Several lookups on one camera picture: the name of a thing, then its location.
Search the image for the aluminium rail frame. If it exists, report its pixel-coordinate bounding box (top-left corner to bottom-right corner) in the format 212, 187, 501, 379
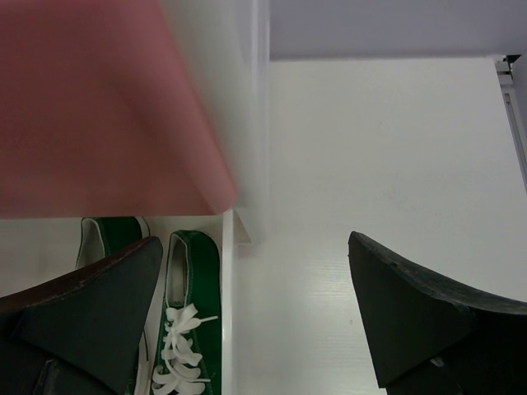
494, 54, 527, 184

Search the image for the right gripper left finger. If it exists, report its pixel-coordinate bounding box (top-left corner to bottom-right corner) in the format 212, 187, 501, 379
1, 237, 163, 394

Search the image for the white shoe cabinet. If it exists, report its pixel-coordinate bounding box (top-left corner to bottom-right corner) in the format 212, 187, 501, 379
161, 1, 270, 243

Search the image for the green sneaker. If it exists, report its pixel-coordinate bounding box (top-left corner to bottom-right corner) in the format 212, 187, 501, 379
75, 216, 151, 394
149, 230, 222, 395

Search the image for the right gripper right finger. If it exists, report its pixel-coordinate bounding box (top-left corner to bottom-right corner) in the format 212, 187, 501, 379
348, 231, 526, 394

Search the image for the pink front drawer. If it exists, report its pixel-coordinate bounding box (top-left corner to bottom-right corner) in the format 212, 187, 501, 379
1, 1, 237, 218

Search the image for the light pink drawer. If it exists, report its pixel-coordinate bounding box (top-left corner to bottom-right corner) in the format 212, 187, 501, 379
1, 209, 251, 394

